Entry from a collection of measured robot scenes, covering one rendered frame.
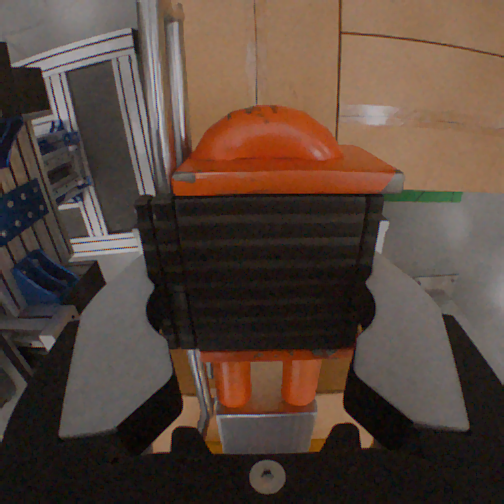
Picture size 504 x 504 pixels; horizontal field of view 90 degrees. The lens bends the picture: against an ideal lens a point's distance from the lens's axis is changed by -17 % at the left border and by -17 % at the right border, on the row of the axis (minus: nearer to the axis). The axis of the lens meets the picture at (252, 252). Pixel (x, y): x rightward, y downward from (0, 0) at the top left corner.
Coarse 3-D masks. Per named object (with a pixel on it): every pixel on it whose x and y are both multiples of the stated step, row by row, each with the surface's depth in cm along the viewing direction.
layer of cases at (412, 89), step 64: (192, 0) 57; (256, 0) 57; (320, 0) 57; (384, 0) 56; (448, 0) 55; (192, 64) 65; (256, 64) 65; (320, 64) 65; (384, 64) 64; (448, 64) 63; (192, 128) 72; (384, 128) 72; (448, 128) 71
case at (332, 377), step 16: (176, 352) 46; (176, 368) 43; (320, 368) 43; (336, 368) 43; (192, 384) 41; (320, 384) 40; (336, 384) 40; (192, 400) 39; (320, 400) 39; (336, 400) 40; (192, 416) 41; (320, 416) 42; (336, 416) 42; (208, 432) 44; (320, 432) 44; (160, 448) 47
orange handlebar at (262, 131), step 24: (240, 120) 10; (264, 120) 10; (288, 120) 10; (312, 120) 10; (216, 144) 10; (240, 144) 10; (264, 144) 10; (288, 144) 10; (312, 144) 10; (336, 144) 10; (312, 360) 15; (216, 384) 17; (240, 384) 16; (288, 384) 16; (312, 384) 16
